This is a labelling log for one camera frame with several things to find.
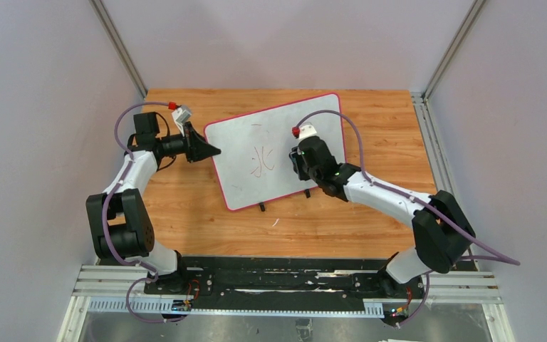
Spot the pink-framed whiteboard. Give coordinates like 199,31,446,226
204,93,346,210

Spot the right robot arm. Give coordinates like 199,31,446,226
289,135,476,284

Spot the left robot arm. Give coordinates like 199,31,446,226
85,105,221,293

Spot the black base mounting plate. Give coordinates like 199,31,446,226
142,256,424,313

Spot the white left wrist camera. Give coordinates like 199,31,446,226
172,105,192,135

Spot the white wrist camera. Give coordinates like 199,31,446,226
172,105,192,135
291,124,317,140

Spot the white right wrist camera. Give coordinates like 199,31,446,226
291,124,317,140

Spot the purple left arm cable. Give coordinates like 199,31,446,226
101,100,194,324

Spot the aluminium frame post left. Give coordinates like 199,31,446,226
88,0,148,98

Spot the aluminium frame post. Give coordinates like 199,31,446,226
422,0,487,103
88,0,148,98

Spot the aluminium frame rail front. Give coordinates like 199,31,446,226
58,265,515,341

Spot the aluminium frame post right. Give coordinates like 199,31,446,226
422,0,487,103

